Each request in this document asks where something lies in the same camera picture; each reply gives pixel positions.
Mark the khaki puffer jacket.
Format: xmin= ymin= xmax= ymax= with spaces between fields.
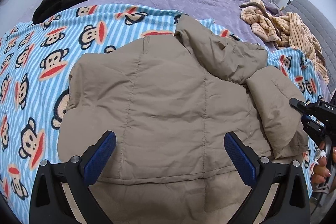
xmin=58 ymin=15 xmax=308 ymax=223

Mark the person's right hand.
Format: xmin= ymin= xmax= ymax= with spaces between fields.
xmin=311 ymin=157 xmax=331 ymax=185

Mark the grey quilted headboard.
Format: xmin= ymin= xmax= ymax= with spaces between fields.
xmin=282 ymin=0 xmax=335 ymax=82

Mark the beige striped garment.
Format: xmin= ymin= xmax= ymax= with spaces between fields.
xmin=240 ymin=0 xmax=330 ymax=84

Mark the blue monkey print blanket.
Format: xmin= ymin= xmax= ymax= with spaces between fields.
xmin=1 ymin=4 xmax=322 ymax=223

